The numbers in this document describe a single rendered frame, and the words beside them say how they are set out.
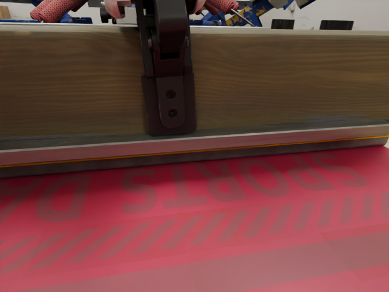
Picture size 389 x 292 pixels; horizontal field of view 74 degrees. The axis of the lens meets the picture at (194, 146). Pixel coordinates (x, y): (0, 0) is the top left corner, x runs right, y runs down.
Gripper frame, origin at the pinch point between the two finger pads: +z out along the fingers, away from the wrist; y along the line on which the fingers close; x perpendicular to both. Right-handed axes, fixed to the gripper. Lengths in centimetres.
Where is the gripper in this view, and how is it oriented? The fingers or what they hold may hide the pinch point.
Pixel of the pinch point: (167, 96)
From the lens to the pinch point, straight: 18.7
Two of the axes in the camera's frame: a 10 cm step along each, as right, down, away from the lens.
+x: 9.8, -1.4, 1.6
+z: 0.5, 8.8, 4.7
